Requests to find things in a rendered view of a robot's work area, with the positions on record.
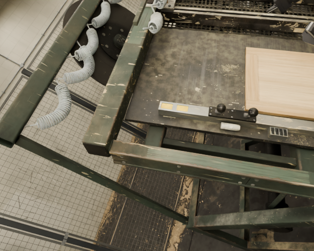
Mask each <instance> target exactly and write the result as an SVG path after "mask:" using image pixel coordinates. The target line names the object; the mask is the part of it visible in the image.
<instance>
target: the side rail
mask: <svg viewBox="0 0 314 251"><path fill-rule="evenodd" d="M109 154H111V156H112V158H113V162H114V163H115V164H120V165H126V166H132V167H137V168H143V169H148V170H154V171H159V172H165V173H171V174H176V175H182V176H187V177H193V178H198V179H204V180H210V181H215V182H221V183H226V184H232V185H238V186H243V187H249V188H254V189H260V190H265V191H271V192H277V193H282V194H288V195H293V196H299V197H304V198H310V199H314V172H308V171H302V170H295V169H289V168H283V167H277V166H271V165H265V164H259V163H253V162H247V161H241V160H235V159H229V158H223V157H217V156H211V155H205V154H199V153H192V152H186V151H180V150H174V149H168V148H162V147H156V146H150V145H144V144H138V143H132V142H125V141H119V140H113V144H112V146H111V149H110V151H109Z"/></svg>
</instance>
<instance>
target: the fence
mask: <svg viewBox="0 0 314 251"><path fill-rule="evenodd" d="M162 103H165V104H172V105H173V106H172V110H170V109H163V108H161V105H162ZM177 105H180V106H187V107H188V112H185V111H177V110H176V109H177ZM208 112H209V108H208V107H201V106H193V105H186V104H178V103H171V102H164V101H160V104H159V108H158V114H159V115H164V116H171V117H178V118H185V119H192V120H199V121H206V122H213V123H221V122H223V123H230V124H237V125H240V126H243V127H250V128H257V129H264V130H268V129H269V128H270V127H276V128H283V129H287V131H288V133H291V134H298V135H305V136H312V137H314V122H311V121H303V120H296V119H289V118H282V117H274V116H267V115H260V114H258V115H257V116H256V120H257V121H256V123H252V122H245V121H237V120H230V119H223V118H216V117H209V116H208Z"/></svg>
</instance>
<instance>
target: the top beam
mask: <svg viewBox="0 0 314 251"><path fill-rule="evenodd" d="M153 13H154V12H153V10H152V8H151V7H145V9H144V11H143V14H142V16H141V19H140V21H139V23H138V26H135V25H132V27H131V30H130V32H129V34H128V37H127V39H126V41H125V44H124V46H123V48H122V50H121V53H120V55H119V57H118V60H117V62H116V64H115V67H114V69H113V71H112V73H111V75H110V78H109V80H108V82H107V84H106V87H105V89H104V91H103V94H102V96H101V98H100V101H99V103H98V105H97V107H96V110H95V112H94V114H93V117H92V119H91V121H90V124H89V126H88V128H87V130H86V133H85V135H84V137H83V140H82V143H83V145H84V147H85V148H86V150H87V152H88V153H89V154H93V155H98V156H104V157H110V156H111V154H109V147H110V145H111V142H112V140H117V137H118V134H119V131H120V128H121V125H122V122H123V119H124V117H125V114H126V111H127V108H128V105H129V102H130V99H131V96H132V93H133V91H134V88H135V85H136V82H137V79H138V76H139V73H140V70H141V67H142V65H143V62H144V59H145V56H146V53H147V50H148V47H149V44H150V41H151V38H152V36H153V33H151V32H150V31H149V29H143V28H145V27H148V24H149V22H150V20H151V15H152V14H153Z"/></svg>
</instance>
